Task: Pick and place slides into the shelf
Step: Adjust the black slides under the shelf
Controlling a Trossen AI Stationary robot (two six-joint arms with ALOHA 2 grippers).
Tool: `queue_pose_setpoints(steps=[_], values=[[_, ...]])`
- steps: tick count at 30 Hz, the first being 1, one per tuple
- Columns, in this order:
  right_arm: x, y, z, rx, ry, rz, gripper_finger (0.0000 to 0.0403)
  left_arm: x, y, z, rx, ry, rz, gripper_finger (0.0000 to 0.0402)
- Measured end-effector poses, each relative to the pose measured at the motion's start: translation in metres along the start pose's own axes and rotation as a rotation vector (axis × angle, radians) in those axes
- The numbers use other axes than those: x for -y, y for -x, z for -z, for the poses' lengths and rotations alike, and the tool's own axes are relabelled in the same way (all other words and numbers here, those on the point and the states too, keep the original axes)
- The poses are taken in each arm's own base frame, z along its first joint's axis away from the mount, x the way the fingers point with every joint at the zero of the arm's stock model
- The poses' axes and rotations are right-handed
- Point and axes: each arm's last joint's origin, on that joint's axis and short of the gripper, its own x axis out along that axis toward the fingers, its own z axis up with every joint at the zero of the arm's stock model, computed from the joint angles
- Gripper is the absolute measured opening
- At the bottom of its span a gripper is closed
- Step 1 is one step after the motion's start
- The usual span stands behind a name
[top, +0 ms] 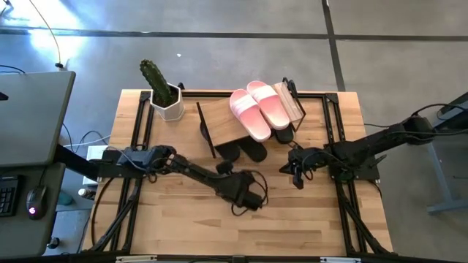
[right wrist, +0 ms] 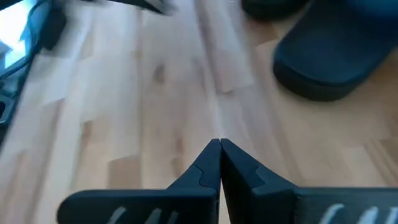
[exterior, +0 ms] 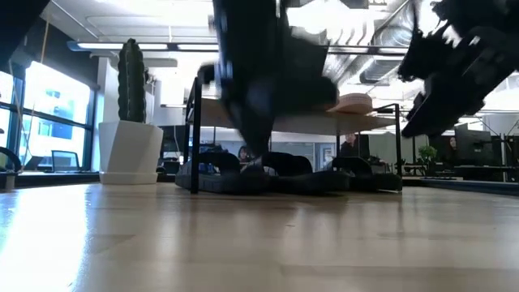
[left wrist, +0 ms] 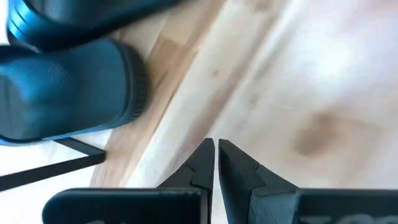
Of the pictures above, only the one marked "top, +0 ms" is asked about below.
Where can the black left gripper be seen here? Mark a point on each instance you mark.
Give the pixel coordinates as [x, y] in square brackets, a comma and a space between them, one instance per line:
[237, 186]

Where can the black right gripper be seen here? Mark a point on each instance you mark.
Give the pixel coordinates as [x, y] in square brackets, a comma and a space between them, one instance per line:
[309, 164]

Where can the black textured slide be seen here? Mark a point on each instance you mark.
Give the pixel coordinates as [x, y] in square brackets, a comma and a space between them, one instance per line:
[284, 136]
[256, 150]

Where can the pink slide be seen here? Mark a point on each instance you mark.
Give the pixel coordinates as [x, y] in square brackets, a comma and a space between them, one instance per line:
[268, 106]
[248, 117]

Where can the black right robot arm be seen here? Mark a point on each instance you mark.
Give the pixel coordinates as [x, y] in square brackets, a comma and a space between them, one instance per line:
[365, 146]

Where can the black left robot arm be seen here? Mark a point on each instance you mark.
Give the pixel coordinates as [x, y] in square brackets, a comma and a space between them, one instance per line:
[197, 171]

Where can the white hexagonal plant pot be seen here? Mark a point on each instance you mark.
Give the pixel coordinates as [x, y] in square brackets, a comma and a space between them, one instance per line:
[172, 111]

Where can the grey metal table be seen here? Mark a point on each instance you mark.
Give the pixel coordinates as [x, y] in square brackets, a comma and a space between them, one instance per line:
[438, 175]

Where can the green cactus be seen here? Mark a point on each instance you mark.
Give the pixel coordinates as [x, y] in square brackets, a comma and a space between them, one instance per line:
[157, 80]

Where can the white box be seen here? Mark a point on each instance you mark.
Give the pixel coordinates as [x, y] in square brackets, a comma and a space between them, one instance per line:
[94, 160]

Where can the black support beam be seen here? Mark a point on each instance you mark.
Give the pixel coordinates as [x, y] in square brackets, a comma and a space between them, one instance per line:
[73, 160]

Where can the teal round object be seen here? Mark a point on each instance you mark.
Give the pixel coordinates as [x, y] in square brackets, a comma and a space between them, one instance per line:
[66, 199]

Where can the black round knob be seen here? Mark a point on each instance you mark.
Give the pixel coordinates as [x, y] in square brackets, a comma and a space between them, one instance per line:
[53, 243]

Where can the black computer mouse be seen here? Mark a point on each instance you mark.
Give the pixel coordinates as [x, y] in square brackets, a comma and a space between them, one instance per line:
[36, 201]

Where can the dark grey desk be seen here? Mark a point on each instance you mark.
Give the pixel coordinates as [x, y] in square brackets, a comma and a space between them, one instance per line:
[22, 233]

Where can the light grey desk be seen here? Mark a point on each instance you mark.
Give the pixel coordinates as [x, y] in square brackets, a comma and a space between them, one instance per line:
[33, 117]

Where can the black keyboard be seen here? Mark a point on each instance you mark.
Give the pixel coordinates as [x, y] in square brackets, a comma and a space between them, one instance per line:
[9, 195]

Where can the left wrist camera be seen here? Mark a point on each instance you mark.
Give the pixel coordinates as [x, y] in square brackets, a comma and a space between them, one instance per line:
[225, 167]

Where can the wooden shelf with black frame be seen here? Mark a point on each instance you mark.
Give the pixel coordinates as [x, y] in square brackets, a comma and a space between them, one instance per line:
[219, 124]

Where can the white bracket strip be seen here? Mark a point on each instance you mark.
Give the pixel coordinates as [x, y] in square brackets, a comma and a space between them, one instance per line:
[135, 259]

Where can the black aluminium table frame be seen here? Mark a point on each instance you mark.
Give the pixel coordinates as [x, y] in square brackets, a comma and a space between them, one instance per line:
[136, 126]

